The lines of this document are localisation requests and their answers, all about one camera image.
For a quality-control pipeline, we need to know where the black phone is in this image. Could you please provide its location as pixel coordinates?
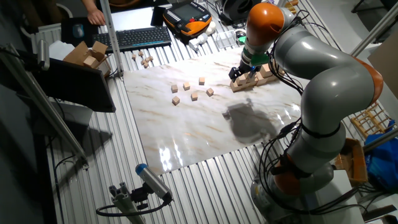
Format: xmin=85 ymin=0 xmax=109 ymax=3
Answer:
xmin=150 ymin=6 xmax=166 ymax=27

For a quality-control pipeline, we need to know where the black camera clamp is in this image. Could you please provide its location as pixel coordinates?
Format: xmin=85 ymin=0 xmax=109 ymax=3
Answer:
xmin=130 ymin=183 xmax=153 ymax=211

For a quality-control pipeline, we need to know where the blue bag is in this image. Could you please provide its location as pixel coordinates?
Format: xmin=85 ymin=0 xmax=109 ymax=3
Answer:
xmin=364 ymin=119 xmax=398 ymax=192

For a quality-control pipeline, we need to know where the aluminium frame post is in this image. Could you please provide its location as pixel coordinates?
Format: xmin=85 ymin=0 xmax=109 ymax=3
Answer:
xmin=362 ymin=127 xmax=398 ymax=154
xmin=350 ymin=1 xmax=398 ymax=58
xmin=99 ymin=0 xmax=124 ymax=80

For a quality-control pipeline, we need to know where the orange black teach pendant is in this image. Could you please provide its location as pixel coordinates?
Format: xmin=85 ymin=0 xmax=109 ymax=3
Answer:
xmin=162 ymin=1 xmax=213 ymax=38

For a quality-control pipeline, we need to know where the wooden rack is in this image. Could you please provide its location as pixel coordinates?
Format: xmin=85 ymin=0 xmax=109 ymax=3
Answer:
xmin=350 ymin=101 xmax=396 ymax=139

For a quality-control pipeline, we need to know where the black computer keyboard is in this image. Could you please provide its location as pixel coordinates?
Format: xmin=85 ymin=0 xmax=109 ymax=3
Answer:
xmin=92 ymin=26 xmax=172 ymax=54

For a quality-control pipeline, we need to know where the silver camera blue cap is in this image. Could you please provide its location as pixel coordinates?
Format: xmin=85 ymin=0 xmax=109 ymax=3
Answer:
xmin=135 ymin=163 xmax=174 ymax=202

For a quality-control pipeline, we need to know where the brown cardboard sheet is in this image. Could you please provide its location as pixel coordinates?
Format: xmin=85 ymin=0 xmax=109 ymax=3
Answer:
xmin=368 ymin=30 xmax=398 ymax=100

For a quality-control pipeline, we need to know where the grey computer mouse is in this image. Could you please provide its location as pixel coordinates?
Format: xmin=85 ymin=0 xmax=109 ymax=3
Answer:
xmin=72 ymin=24 xmax=85 ymax=39

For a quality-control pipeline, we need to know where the person's bare hand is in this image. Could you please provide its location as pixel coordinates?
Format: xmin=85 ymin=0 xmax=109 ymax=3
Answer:
xmin=86 ymin=8 xmax=106 ymax=26

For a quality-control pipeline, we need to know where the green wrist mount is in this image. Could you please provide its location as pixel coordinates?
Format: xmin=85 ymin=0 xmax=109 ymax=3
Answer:
xmin=238 ymin=35 xmax=270 ymax=67

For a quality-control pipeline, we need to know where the black monitor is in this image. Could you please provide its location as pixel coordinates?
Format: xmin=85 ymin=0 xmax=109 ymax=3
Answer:
xmin=30 ymin=57 xmax=116 ymax=113

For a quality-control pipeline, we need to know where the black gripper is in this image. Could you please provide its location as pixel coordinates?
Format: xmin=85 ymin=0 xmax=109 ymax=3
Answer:
xmin=228 ymin=60 xmax=261 ymax=83

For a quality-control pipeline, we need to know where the short aluminium profile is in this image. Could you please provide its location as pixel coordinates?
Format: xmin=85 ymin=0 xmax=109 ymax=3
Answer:
xmin=108 ymin=182 xmax=147 ymax=224

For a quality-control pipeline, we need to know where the clear plastic container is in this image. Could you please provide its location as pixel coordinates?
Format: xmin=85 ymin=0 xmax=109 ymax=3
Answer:
xmin=215 ymin=30 xmax=237 ymax=49

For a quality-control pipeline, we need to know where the open cardboard box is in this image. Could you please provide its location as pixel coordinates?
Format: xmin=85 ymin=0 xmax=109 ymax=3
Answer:
xmin=63 ymin=40 xmax=112 ymax=77

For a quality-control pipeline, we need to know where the aluminium frame beam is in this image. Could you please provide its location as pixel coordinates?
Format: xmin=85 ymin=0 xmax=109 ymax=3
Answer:
xmin=0 ymin=43 xmax=91 ymax=170

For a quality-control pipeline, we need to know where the black camera cable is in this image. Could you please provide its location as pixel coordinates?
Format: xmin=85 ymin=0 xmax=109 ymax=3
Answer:
xmin=95 ymin=198 xmax=172 ymax=218

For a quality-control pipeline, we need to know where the black round spool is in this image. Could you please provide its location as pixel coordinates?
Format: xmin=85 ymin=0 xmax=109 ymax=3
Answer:
xmin=220 ymin=0 xmax=262 ymax=23

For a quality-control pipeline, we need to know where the orange cardboard box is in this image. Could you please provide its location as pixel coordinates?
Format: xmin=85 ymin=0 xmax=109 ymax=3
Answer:
xmin=334 ymin=138 xmax=369 ymax=187

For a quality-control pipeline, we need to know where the person's bare forearm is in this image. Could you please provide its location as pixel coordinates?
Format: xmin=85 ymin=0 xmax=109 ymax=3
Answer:
xmin=81 ymin=0 xmax=99 ymax=12

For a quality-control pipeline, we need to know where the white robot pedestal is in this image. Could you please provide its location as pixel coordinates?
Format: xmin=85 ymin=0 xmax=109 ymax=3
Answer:
xmin=298 ymin=169 xmax=366 ymax=224

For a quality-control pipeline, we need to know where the marble pattern sheet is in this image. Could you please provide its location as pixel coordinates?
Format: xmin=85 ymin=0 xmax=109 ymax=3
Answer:
xmin=123 ymin=46 xmax=307 ymax=175

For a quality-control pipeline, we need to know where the gold coloured object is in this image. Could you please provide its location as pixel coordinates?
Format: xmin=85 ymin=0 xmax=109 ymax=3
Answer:
xmin=284 ymin=0 xmax=299 ymax=15

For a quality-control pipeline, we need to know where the black mouse pad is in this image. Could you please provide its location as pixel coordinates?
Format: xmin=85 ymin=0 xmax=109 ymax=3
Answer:
xmin=60 ymin=17 xmax=100 ymax=47

